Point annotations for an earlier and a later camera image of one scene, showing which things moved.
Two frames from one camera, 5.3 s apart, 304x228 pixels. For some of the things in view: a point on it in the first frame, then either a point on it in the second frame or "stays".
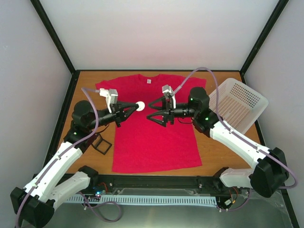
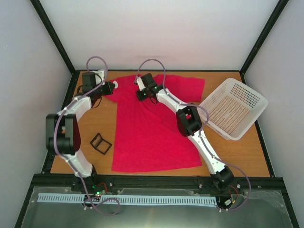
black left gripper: x=119 y=113 to x=109 y=89
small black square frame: x=101 y=145 stays
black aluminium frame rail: x=160 y=181 stays
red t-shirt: x=140 y=144 stays
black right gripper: x=168 y=113 to x=139 y=97
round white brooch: x=141 y=106 to x=116 y=84
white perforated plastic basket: x=239 y=105 stays
